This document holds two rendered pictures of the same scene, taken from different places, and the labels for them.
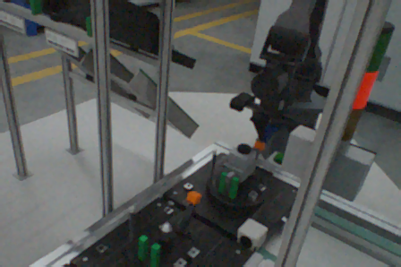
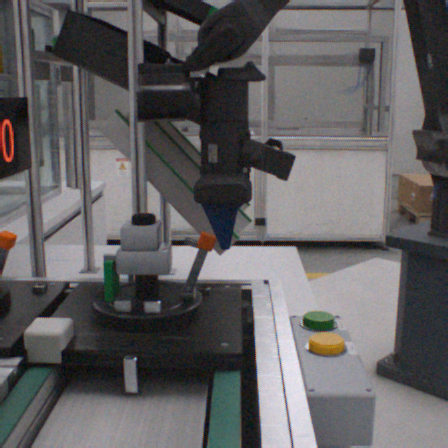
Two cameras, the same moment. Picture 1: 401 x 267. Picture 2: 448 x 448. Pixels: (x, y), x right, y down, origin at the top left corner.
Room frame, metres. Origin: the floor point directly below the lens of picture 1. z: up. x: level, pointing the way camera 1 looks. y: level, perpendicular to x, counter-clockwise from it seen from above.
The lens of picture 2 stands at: (0.43, -0.76, 1.24)
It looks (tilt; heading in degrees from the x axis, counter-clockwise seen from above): 13 degrees down; 59
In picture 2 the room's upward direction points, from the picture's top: straight up
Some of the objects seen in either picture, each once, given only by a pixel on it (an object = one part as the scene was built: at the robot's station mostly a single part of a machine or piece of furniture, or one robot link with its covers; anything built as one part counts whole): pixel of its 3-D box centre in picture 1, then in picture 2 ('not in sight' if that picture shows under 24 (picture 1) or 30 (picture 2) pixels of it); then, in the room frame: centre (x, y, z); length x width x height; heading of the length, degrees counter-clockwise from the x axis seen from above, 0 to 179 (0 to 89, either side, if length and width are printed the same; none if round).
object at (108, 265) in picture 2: (234, 188); (109, 280); (0.67, -0.09, 1.01); 0.01 x 0.01 x 0.05; 57
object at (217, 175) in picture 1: (236, 188); (147, 304); (0.71, -0.10, 0.98); 0.14 x 0.14 x 0.02
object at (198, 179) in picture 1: (234, 194); (147, 318); (0.71, -0.10, 0.96); 0.24 x 0.24 x 0.02; 57
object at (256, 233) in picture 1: (251, 235); (49, 340); (0.58, -0.13, 0.97); 0.05 x 0.05 x 0.04; 57
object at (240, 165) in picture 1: (239, 162); (136, 242); (0.70, -0.10, 1.06); 0.08 x 0.04 x 0.07; 147
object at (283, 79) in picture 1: (278, 64); (188, 71); (0.75, -0.14, 1.27); 0.12 x 0.08 x 0.11; 157
